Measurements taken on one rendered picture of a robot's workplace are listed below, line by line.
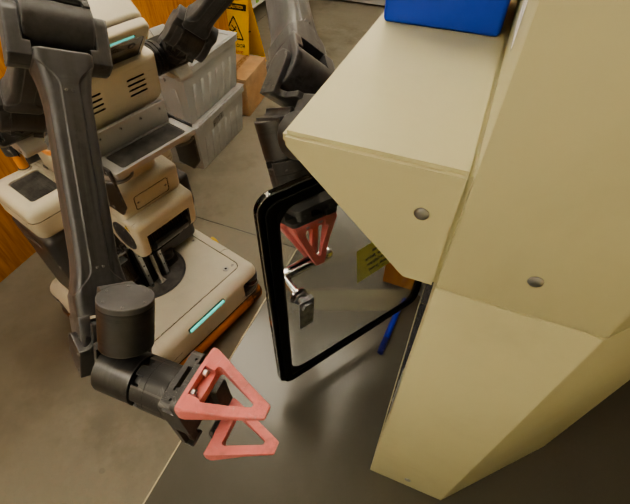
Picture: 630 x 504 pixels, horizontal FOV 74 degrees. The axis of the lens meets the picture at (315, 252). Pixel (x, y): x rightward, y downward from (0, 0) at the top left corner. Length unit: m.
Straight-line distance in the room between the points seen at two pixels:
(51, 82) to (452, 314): 0.50
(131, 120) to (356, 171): 0.97
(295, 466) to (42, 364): 1.61
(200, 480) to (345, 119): 0.61
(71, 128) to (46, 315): 1.82
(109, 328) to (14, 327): 1.92
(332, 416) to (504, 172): 0.59
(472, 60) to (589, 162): 0.16
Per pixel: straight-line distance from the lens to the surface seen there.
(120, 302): 0.46
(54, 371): 2.14
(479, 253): 0.28
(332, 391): 0.77
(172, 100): 2.64
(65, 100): 0.58
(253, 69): 3.34
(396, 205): 0.26
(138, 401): 0.49
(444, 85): 0.32
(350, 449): 0.74
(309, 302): 0.54
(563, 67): 0.21
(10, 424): 2.11
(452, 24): 0.41
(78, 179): 0.56
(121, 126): 1.18
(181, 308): 1.73
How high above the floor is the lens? 1.65
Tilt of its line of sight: 48 degrees down
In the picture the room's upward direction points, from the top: straight up
